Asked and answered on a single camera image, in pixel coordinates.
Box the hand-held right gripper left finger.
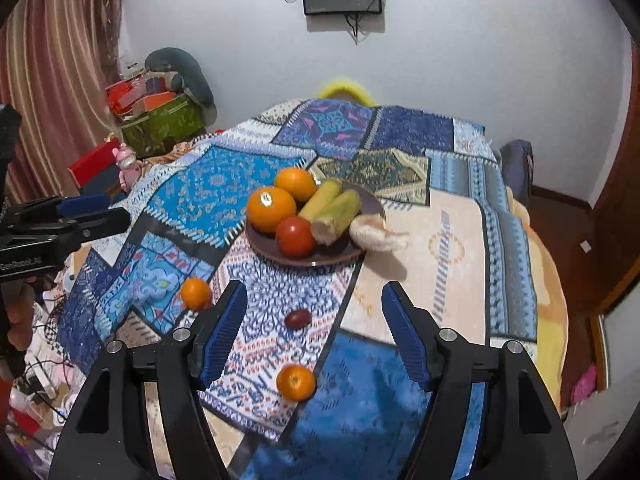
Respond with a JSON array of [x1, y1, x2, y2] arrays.
[[48, 280, 249, 480]]

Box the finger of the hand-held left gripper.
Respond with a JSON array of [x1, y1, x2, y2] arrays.
[[20, 208, 132, 248], [10, 194, 110, 221]]

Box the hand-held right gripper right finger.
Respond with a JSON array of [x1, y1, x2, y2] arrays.
[[381, 281, 576, 480]]

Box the small tangerine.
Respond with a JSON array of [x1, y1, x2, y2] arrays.
[[276, 364, 317, 402], [180, 278, 213, 311]]

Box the peeled orange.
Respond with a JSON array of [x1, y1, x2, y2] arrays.
[[349, 214, 410, 252]]

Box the brown round plate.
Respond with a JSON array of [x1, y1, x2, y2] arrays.
[[244, 180, 387, 267]]

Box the red tomato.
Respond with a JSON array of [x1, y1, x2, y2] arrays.
[[276, 216, 316, 258]]

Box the large orange with sticker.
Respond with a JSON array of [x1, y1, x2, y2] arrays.
[[274, 167, 318, 204], [247, 186, 297, 234]]

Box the green husked corn cob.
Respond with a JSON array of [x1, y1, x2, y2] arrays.
[[311, 191, 363, 246]]

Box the yellow corn cob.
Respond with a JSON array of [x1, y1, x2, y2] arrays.
[[298, 179, 344, 224]]

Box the person's left hand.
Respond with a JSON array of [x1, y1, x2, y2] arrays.
[[6, 286, 36, 352]]

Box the large red box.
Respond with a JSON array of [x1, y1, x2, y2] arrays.
[[68, 140, 124, 197]]

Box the pink toy figure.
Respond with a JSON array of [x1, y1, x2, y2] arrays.
[[115, 143, 139, 192]]

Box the blue patchwork printed blanket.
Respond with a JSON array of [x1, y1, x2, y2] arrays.
[[55, 97, 541, 480]]

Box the green patterned storage box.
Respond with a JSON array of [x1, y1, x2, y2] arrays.
[[121, 97, 207, 157]]

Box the red gift box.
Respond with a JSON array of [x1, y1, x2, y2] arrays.
[[105, 75, 149, 114]]

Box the orange flat box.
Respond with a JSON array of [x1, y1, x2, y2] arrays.
[[132, 90, 177, 114]]

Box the floor clutter pile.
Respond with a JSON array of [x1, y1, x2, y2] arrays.
[[0, 260, 103, 480]]

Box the striped brown curtain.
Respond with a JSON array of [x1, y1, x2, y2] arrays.
[[0, 0, 131, 206]]

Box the peach fleece blanket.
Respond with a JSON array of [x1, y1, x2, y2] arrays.
[[500, 185, 569, 413]]

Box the pink slippers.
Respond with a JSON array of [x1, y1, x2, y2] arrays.
[[570, 364, 600, 406]]

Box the white wardrobe panel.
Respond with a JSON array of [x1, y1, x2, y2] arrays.
[[564, 310, 640, 480]]

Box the wooden door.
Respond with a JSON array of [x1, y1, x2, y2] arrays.
[[590, 35, 640, 317]]

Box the yellow foam bumper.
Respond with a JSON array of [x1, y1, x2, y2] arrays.
[[319, 77, 377, 107]]

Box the black screen cables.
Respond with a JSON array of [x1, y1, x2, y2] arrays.
[[284, 0, 368, 41]]

